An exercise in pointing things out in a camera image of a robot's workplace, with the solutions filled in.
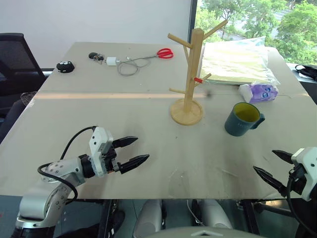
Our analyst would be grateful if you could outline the stack of clear plastic bags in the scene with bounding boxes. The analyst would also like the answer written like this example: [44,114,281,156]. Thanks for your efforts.
[199,35,281,86]

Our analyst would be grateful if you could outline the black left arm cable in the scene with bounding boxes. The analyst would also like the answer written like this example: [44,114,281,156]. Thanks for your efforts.
[37,126,97,200]

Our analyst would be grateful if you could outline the grey rounded robot leg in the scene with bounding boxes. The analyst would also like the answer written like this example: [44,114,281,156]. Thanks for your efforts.
[133,198,164,238]
[197,198,234,232]

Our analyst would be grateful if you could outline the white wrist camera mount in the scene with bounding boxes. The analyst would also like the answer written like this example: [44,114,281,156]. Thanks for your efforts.
[88,126,115,178]
[291,146,317,202]

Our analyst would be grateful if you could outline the grey robot torso edge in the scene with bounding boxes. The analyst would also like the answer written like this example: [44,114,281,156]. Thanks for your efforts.
[148,226,269,238]

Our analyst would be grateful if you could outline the teal mug yellow inside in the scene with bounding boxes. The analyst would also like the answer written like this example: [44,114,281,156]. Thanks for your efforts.
[224,102,266,137]

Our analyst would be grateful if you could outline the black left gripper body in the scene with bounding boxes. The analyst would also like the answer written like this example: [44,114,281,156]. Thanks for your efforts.
[100,142,124,175]

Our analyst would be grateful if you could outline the black table leg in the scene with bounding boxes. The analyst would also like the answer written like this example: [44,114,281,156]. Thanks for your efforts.
[97,198,118,238]
[237,198,264,236]

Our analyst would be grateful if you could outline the black office chair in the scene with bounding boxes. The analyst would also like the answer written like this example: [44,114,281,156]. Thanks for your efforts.
[0,33,55,144]

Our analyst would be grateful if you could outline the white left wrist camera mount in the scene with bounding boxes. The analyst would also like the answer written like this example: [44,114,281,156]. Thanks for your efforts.
[88,126,115,178]

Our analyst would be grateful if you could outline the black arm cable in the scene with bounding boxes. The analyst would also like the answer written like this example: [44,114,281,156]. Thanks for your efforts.
[286,171,311,238]
[37,126,97,200]

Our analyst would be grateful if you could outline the clear crumpled plastic piece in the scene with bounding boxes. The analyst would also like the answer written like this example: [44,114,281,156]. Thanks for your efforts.
[20,91,37,106]

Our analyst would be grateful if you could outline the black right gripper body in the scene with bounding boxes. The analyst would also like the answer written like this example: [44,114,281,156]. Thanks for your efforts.
[287,165,310,195]

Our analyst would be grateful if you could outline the dark window frame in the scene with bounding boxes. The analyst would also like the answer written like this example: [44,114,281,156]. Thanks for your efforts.
[189,0,199,34]

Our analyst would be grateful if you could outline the red handled scissors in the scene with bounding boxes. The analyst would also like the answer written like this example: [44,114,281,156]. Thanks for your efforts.
[142,48,175,60]

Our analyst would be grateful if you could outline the black key bunch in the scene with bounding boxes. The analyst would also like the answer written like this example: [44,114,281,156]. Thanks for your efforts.
[88,51,105,63]

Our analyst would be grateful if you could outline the wooden mug tree stand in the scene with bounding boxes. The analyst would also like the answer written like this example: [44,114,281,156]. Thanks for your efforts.
[167,19,229,126]

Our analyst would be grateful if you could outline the purple tissue pack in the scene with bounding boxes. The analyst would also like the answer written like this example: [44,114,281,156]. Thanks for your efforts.
[238,83,279,105]

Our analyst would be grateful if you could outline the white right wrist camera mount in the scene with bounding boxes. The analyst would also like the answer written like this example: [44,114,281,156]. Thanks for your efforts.
[291,146,317,202]

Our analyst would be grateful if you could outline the dark side desk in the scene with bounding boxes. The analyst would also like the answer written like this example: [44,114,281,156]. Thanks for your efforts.
[286,61,317,106]

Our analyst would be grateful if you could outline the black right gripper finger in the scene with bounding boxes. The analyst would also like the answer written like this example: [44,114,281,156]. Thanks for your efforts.
[271,149,296,165]
[253,166,289,198]

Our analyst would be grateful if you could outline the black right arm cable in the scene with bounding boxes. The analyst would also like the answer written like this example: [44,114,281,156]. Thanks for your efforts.
[286,171,311,238]

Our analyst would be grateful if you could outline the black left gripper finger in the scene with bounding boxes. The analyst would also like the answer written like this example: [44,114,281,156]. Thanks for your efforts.
[118,154,151,175]
[112,136,139,150]

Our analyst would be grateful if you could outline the black bag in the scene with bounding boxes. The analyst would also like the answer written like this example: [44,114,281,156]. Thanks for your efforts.
[294,63,317,82]

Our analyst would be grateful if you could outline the black round button device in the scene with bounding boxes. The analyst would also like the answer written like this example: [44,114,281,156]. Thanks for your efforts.
[55,60,76,73]

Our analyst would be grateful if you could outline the grey charging cable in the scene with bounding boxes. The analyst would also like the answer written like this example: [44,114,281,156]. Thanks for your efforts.
[115,55,152,76]

